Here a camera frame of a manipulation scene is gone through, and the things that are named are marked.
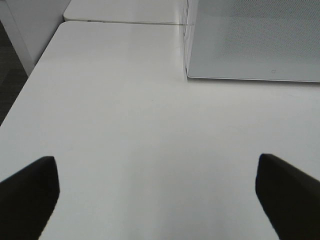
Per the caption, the white microwave oven body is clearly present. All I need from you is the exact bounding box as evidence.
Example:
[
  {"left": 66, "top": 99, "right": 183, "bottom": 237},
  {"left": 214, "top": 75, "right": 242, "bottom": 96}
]
[{"left": 181, "top": 0, "right": 199, "bottom": 78}]

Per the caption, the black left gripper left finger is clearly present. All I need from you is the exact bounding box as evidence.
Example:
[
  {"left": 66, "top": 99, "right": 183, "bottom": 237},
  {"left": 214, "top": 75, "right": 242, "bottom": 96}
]
[{"left": 0, "top": 156, "right": 60, "bottom": 240}]

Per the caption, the white microwave door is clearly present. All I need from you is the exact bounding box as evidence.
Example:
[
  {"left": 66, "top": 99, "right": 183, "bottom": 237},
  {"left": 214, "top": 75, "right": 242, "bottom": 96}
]
[{"left": 187, "top": 0, "right": 320, "bottom": 82}]

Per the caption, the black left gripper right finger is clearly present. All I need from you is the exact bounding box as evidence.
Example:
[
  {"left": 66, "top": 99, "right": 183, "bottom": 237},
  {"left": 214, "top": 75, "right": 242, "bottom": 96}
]
[{"left": 255, "top": 153, "right": 320, "bottom": 240}]

